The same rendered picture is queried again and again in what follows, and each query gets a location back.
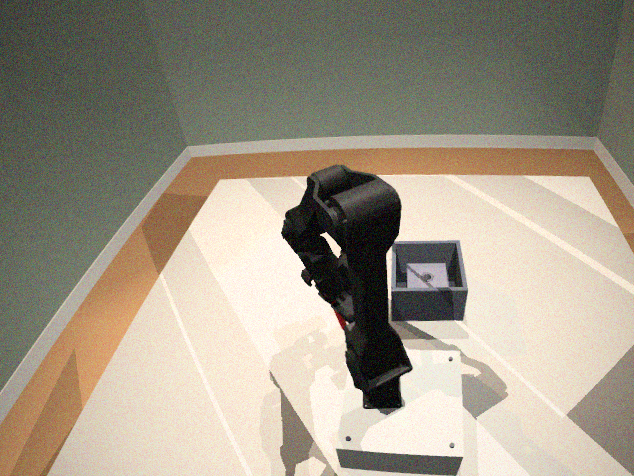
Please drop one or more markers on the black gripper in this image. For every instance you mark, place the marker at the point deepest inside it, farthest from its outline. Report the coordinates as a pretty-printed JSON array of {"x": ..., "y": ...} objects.
[{"x": 333, "y": 286}]

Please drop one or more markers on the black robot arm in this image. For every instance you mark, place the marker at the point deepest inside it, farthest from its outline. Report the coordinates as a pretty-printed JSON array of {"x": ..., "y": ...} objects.
[{"x": 362, "y": 213}]

